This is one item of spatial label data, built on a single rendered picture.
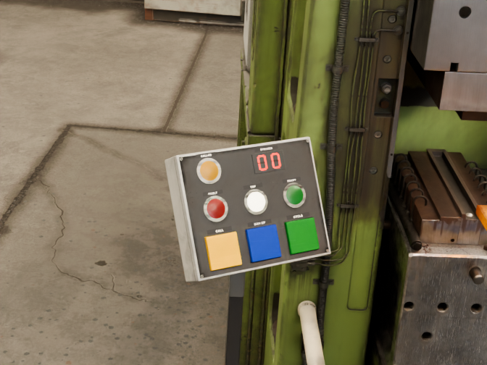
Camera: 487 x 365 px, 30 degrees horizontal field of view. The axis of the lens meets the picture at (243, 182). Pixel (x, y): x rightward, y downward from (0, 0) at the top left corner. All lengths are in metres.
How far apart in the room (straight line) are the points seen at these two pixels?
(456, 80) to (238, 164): 0.54
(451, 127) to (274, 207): 0.84
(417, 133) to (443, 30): 0.66
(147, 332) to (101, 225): 0.89
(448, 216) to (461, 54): 0.42
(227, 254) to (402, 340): 0.61
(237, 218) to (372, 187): 0.50
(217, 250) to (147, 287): 1.82
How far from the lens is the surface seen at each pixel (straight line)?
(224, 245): 2.00
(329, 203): 2.38
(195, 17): 7.66
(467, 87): 2.19
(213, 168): 2.01
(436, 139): 2.75
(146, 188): 4.63
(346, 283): 2.52
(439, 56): 2.15
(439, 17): 2.12
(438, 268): 2.31
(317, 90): 2.27
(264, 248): 2.04
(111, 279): 3.86
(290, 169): 2.10
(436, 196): 2.42
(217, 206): 2.01
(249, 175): 2.05
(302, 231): 2.09
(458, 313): 2.39
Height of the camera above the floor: 1.99
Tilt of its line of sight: 25 degrees down
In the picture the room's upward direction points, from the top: 3 degrees clockwise
